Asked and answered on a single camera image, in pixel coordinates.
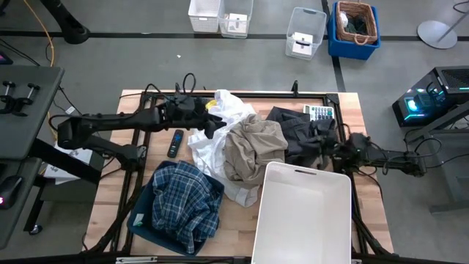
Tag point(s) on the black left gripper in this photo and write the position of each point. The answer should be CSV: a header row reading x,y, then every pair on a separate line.
x,y
183,113

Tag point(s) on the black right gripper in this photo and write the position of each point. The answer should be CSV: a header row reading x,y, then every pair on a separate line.
x,y
346,152

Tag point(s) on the white shirt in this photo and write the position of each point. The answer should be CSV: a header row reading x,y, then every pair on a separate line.
x,y
209,154

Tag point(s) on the dark grey trousers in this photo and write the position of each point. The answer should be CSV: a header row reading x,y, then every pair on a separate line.
x,y
297,135

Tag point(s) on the beige khaki garment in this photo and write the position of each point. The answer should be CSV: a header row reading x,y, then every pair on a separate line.
x,y
253,146

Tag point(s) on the white plastic laundry bin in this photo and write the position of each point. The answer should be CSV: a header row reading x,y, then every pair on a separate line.
x,y
300,220

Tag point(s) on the blue plaid shirt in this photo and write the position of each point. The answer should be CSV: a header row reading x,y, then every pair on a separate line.
x,y
183,205

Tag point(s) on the navy blue bin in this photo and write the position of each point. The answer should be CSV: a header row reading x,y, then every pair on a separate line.
x,y
141,209

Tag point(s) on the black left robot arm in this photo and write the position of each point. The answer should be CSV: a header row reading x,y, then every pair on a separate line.
x,y
110,119

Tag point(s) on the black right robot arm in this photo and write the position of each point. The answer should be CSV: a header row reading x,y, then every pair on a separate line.
x,y
388,157

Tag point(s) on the white desk calculator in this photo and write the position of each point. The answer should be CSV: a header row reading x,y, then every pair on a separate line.
x,y
318,111

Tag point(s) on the black remote control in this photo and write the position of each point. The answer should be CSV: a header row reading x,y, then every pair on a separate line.
x,y
175,143

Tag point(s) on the blue plastic crate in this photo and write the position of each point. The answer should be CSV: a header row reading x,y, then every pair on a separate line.
x,y
348,51

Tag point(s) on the white cardboard box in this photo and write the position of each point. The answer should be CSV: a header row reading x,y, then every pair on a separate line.
x,y
302,44
237,22

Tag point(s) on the white perforated floor basket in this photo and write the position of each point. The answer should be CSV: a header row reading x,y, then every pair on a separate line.
x,y
203,16

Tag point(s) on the clear plastic storage bin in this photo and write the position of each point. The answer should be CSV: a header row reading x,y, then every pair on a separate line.
x,y
306,20
236,7

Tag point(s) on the dark cloth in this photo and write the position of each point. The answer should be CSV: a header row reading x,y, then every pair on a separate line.
x,y
356,25

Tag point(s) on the grey equipment stand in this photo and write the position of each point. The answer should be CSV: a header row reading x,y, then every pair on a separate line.
x,y
454,172

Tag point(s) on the small white cloth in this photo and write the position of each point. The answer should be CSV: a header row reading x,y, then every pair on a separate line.
x,y
343,18

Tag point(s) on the brown wicker basket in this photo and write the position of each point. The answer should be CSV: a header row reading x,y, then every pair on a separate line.
x,y
371,22

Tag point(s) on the black computer tower with lights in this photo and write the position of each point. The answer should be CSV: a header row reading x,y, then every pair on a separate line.
x,y
450,84

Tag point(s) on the white paper sheet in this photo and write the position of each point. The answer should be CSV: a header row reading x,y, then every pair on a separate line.
x,y
62,172

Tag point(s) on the floor stand with round base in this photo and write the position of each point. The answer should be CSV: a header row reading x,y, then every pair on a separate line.
x,y
436,34

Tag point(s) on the black stand leg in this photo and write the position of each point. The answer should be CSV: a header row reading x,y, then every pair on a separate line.
x,y
67,25

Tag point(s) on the grey desk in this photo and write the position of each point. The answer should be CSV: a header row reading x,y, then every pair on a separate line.
x,y
25,128

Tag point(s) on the black clamp holder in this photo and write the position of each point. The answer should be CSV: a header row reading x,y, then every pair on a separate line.
x,y
14,104

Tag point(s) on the black computer mouse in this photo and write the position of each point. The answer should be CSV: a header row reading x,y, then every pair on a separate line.
x,y
9,190

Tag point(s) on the black metal frame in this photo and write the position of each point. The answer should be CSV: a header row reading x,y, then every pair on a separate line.
x,y
275,96

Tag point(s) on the silver metal bracket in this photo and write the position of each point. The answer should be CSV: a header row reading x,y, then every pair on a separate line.
x,y
135,260

